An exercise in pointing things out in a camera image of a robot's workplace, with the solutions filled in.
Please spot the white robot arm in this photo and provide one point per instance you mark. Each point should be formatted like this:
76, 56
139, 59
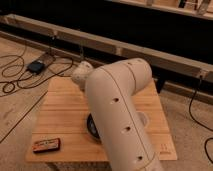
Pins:
109, 90

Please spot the black bowl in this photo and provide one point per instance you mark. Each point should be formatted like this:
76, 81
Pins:
91, 127

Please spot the wooden table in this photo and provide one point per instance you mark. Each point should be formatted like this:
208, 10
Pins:
63, 115

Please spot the blue power adapter box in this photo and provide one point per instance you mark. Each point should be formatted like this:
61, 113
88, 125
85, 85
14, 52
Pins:
35, 67

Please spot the long wooden beam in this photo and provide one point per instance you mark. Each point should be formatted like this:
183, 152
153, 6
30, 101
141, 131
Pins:
159, 59

